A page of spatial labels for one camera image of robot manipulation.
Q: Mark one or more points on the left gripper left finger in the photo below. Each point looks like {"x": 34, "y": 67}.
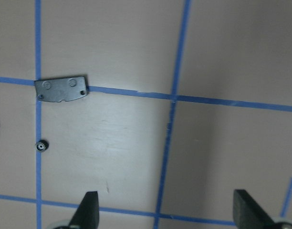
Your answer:
{"x": 87, "y": 213}

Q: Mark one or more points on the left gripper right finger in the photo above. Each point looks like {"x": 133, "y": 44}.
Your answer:
{"x": 247, "y": 213}

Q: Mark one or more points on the black bearing gear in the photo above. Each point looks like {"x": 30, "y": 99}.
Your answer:
{"x": 42, "y": 145}

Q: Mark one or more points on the black brake pad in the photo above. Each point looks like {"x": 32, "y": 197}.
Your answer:
{"x": 61, "y": 89}

